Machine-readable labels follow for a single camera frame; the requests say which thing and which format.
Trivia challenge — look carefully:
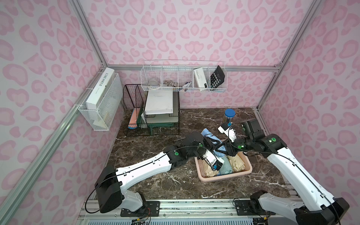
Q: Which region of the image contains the cream umbrella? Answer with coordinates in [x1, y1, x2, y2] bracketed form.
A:
[227, 155, 245, 173]
[201, 160, 219, 178]

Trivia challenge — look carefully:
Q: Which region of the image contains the pink plastic storage box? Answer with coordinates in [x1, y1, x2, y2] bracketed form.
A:
[195, 152, 253, 183]

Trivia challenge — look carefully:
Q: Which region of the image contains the mint green umbrella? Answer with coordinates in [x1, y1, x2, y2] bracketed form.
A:
[219, 156, 233, 175]

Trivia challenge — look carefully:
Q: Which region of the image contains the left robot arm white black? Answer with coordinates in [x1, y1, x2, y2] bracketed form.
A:
[94, 131, 223, 214]

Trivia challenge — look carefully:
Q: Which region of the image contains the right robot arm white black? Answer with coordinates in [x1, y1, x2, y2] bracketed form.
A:
[218, 119, 350, 225]

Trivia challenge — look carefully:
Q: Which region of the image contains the small white box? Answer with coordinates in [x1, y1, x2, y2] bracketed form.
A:
[194, 67, 208, 91]

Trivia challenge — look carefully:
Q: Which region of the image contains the long white box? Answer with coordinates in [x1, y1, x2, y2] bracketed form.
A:
[85, 67, 115, 110]

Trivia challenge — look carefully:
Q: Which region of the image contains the blue lid pencil jar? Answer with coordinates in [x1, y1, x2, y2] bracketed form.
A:
[224, 108, 236, 124]

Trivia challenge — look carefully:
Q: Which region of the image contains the white paper stack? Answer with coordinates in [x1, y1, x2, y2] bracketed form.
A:
[145, 91, 173, 115]

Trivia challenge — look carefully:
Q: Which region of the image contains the green document tray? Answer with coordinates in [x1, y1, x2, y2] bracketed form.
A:
[141, 113, 179, 135]

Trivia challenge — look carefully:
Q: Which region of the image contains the black calculator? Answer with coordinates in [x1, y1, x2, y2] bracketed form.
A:
[210, 66, 226, 91]

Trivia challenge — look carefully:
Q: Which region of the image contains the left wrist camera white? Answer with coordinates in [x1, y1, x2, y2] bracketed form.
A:
[202, 150, 224, 171]

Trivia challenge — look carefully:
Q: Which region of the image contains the black wire file rack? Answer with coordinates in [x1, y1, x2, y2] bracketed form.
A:
[122, 84, 180, 137]

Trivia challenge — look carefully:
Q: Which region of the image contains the aluminium front rail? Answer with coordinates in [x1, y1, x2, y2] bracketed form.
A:
[75, 198, 295, 225]

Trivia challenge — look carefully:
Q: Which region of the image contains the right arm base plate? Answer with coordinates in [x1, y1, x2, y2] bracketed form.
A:
[232, 198, 276, 217]

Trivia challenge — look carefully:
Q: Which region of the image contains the white wire wall basket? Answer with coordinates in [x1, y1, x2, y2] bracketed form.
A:
[140, 60, 227, 93]

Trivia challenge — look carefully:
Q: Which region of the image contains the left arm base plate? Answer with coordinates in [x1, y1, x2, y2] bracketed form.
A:
[121, 201, 160, 217]

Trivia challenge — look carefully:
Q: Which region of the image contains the white wire side basket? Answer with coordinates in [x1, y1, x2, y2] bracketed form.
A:
[79, 73, 123, 131]

